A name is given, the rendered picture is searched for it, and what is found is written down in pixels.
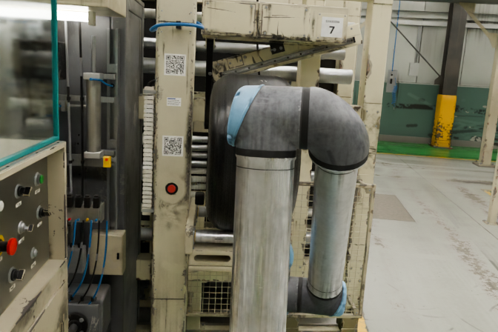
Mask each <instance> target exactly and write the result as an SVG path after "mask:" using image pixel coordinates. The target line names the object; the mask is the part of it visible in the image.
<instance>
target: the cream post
mask: <svg viewBox="0 0 498 332"><path fill-rule="evenodd" d="M196 13H197V0H158V24H159V23H166V22H176V21H181V22H182V23H194V24H196ZM165 53H172V54H185V55H186V71H185V76H169V75H164V67H165ZM195 55H196V27H185V26H182V29H176V26H164V27H158V29H157V64H156V135H155V170H154V207H153V209H154V213H153V214H154V216H153V277H152V312H151V332H185V328H186V306H187V265H188V254H185V228H186V224H187V218H188V217H189V211H190V181H191V159H192V138H193V97H194V76H195ZM167 97H171V98H181V107H180V106H167ZM162 136H184V140H183V156H163V155H162ZM169 185H174V186H175V187H176V190H175V192H173V193H170V192H168V190H167V187H168V186H169Z"/></svg>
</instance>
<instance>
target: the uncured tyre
mask: <svg viewBox="0 0 498 332"><path fill-rule="evenodd" d="M260 79H265V80H268V82H259V80H260ZM261 84H264V85H265V86H286V87H292V86H291V85H290V84H289V83H288V82H287V81H286V80H285V79H283V78H280V77H278V76H264V75H251V74H238V73H231V74H227V75H223V76H222V77H221V78H220V79H219V80H217V81H216V82H215V83H214V84H213V89H212V92H211V95H210V112H209V128H208V145H207V180H206V203H205V205H206V211H207V219H208V220H209V221H210V222H211V223H212V224H213V225H214V226H215V227H216V228H217V229H220V230H230V231H233V226H234V208H235V190H236V146H232V145H229V144H228V139H227V136H228V133H227V131H228V119H229V114H230V108H231V105H232V102H233V98H234V96H235V95H236V92H237V91H238V89H240V88H241V87H243V86H248V85H261ZM301 155H302V149H296V159H295V162H294V176H293V204H292V215H293V211H294V208H295V205H296V198H297V193H298V189H299V177H300V168H301Z"/></svg>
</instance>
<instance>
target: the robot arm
mask: <svg viewBox="0 0 498 332"><path fill-rule="evenodd" d="M227 133H228V136H227V139H228V144H229V145H232V146H236V190H235V208H234V226H233V260H232V277H231V295H230V329H229V332H286V319H287V315H288V313H289V312H294V313H297V312H299V313H311V314H318V315H325V316H330V317H332V316H341V315H342V314H343V313H344V311H345V305H346V298H347V288H346V284H345V282H343V281H342V277H343V272H344V266H345V257H346V251H347V246H348V236H349V230H350V225H351V215H352V210H353V200H354V194H355V189H356V179H357V174H358V169H359V168H361V167H362V166H363V165H364V164H365V163H366V161H367V160H368V154H369V148H370V141H369V136H368V132H367V130H366V127H365V124H364V123H363V121H362V120H361V118H360V117H359V115H358V114H357V112H356V111H355V110H354V109H353V108H352V107H351V106H350V105H349V104H348V103H347V102H346V101H345V100H343V99H342V98H341V97H340V96H338V95H336V94H335V93H332V92H330V91H329V90H325V89H322V88H320V87H286V86H265V85H264V84H261V85H248V86H243V87H241V88H240V89H238V91H237V92H236V95H235V96H234V98H233V102H232V105H231V108H230V114H229V119H228V131H227ZM296 149H305V150H307V149H308V155H309V157H310V159H311V161H312V162H313V163H314V164H315V173H314V186H313V210H312V222H311V245H310V257H309V269H308V278H305V277H295V276H290V273H291V266H292V264H293V256H294V254H293V248H292V246H291V219H292V204H293V176H294V162H295V159H296Z"/></svg>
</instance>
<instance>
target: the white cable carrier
mask: <svg viewBox="0 0 498 332"><path fill-rule="evenodd" d="M145 90H156V87H154V86H152V87H145ZM145 95H146V96H145V97H144V99H146V100H144V103H145V105H144V108H146V109H144V113H145V114H144V117H145V118H144V122H145V123H144V126H145V127H144V139H145V140H144V145H143V147H144V149H143V152H144V153H143V157H144V158H143V165H144V166H143V169H144V170H143V186H144V187H143V188H142V190H143V191H142V194H143V196H142V198H143V200H142V202H143V204H142V207H143V208H142V209H153V207H154V206H153V182H154V181H153V174H154V172H153V171H154V168H153V167H154V153H155V149H154V141H155V139H154V137H155V135H154V133H155V130H154V129H155V126H154V124H155V122H154V120H155V117H154V116H155V113H154V112H155V108H154V107H155V104H154V103H155V102H156V101H155V98H156V96H155V95H153V93H145ZM142 215H151V213H146V212H142Z"/></svg>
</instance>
